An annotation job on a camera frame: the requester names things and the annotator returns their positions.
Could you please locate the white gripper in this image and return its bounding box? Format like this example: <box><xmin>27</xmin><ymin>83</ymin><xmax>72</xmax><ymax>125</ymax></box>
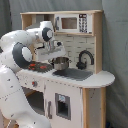
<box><xmin>34</xmin><ymin>41</ymin><xmax>66</xmax><ymax>62</ymax></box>

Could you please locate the small metal pot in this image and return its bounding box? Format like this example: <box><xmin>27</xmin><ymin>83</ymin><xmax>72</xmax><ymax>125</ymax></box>
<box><xmin>51</xmin><ymin>57</ymin><xmax>70</xmax><ymax>70</ymax></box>

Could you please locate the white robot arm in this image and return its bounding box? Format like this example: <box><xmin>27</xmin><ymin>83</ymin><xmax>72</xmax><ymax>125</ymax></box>
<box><xmin>0</xmin><ymin>21</ymin><xmax>54</xmax><ymax>128</ymax></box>

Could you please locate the wooden toy kitchen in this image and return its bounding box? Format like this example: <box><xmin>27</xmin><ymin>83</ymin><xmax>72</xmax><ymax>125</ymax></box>
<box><xmin>19</xmin><ymin>10</ymin><xmax>115</xmax><ymax>128</ymax></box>

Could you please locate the black toy stovetop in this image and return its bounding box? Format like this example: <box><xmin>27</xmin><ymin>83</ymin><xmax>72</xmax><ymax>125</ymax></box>
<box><xmin>26</xmin><ymin>61</ymin><xmax>53</xmax><ymax>73</ymax></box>

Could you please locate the white toy microwave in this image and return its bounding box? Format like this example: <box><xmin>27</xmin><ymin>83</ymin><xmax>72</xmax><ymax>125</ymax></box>
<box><xmin>55</xmin><ymin>14</ymin><xmax>92</xmax><ymax>33</ymax></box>

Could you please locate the black toy faucet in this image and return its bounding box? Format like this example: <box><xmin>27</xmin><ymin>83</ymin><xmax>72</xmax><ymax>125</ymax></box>
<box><xmin>76</xmin><ymin>50</ymin><xmax>94</xmax><ymax>70</ymax></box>

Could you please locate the grey toy sink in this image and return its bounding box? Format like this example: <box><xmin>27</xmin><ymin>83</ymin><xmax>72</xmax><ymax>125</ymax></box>
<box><xmin>53</xmin><ymin>68</ymin><xmax>92</xmax><ymax>81</ymax></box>

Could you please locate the right red stove knob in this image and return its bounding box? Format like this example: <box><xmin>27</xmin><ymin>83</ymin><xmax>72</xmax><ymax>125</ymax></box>
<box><xmin>32</xmin><ymin>81</ymin><xmax>38</xmax><ymax>87</ymax></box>

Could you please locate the white cabinet door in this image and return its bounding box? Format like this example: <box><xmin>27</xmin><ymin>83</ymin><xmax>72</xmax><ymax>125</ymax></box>
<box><xmin>44</xmin><ymin>81</ymin><xmax>82</xmax><ymax>128</ymax></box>

